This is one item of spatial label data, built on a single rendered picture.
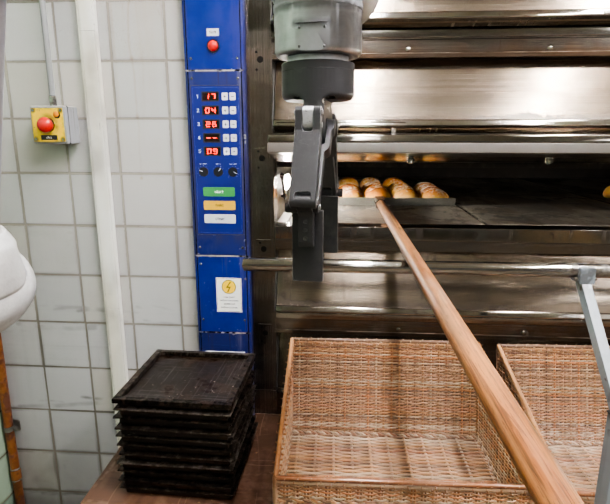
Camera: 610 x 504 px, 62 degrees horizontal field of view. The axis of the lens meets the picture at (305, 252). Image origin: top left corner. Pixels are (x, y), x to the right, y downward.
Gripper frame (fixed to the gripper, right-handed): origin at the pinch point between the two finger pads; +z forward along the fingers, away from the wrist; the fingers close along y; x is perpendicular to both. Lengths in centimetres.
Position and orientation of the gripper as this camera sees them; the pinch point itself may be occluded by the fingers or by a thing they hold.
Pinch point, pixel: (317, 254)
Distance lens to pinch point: 56.9
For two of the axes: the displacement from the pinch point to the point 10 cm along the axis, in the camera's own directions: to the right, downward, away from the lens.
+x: 9.9, 0.3, -1.6
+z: 0.0, 9.8, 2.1
